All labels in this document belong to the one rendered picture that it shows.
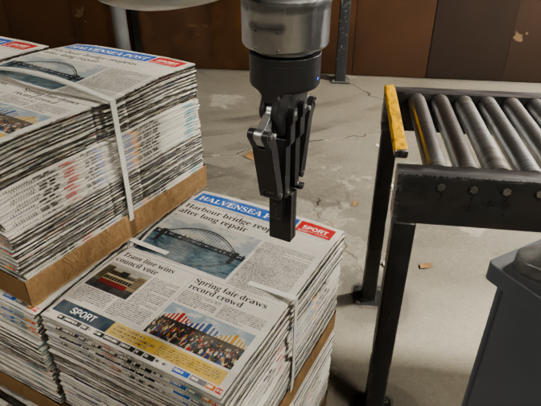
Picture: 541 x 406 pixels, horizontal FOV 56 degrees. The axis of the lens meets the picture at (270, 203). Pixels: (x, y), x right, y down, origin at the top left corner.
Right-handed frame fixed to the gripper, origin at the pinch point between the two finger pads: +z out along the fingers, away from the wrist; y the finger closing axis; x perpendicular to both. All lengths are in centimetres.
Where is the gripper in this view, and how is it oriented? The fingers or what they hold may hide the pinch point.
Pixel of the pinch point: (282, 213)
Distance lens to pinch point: 63.7
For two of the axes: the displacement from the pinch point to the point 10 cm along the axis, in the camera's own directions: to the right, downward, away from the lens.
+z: 0.0, 8.5, 5.3
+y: -4.6, 4.7, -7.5
